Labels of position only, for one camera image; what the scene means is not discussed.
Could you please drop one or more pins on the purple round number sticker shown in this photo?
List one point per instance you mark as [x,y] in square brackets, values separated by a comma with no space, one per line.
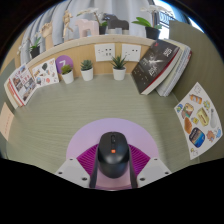
[63,60]

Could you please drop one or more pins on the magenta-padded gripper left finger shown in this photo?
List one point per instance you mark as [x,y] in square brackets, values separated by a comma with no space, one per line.
[71,171]

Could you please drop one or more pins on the black horse figurine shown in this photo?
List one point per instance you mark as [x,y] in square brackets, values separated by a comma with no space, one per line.
[118,25]

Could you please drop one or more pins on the grey-green desk partition panel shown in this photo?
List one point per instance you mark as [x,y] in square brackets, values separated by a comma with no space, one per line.
[203,60]
[5,73]

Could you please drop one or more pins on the purple mouse pad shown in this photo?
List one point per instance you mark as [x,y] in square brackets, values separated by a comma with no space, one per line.
[90,133]

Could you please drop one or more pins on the black computer mouse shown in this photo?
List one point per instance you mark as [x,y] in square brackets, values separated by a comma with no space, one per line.
[113,156]

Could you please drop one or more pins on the red-spined picture cover book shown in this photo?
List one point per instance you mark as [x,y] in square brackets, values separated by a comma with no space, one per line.
[24,83]

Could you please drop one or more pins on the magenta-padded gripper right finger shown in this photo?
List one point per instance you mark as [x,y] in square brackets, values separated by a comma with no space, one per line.
[151,171]

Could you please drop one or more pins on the black cover book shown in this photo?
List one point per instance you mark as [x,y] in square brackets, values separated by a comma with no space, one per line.
[153,66]

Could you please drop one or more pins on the white picture sticker sheet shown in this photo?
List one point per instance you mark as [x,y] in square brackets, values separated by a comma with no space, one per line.
[45,72]

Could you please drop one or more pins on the light wooden desk shelf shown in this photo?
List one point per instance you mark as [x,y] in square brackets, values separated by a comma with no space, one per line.
[83,50]

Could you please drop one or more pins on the window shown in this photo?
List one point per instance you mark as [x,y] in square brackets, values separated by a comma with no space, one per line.
[166,16]

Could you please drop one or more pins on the thick white book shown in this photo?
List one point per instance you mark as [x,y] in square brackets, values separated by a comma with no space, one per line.
[6,89]

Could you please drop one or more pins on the light grey curtain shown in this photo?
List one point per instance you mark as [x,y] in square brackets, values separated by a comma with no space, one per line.
[126,8]

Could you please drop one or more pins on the white wall outlet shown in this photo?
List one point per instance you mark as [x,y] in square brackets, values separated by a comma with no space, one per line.
[105,52]
[131,52]

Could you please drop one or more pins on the food picture sticker sheet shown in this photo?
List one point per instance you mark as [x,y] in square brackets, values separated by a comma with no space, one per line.
[198,123]

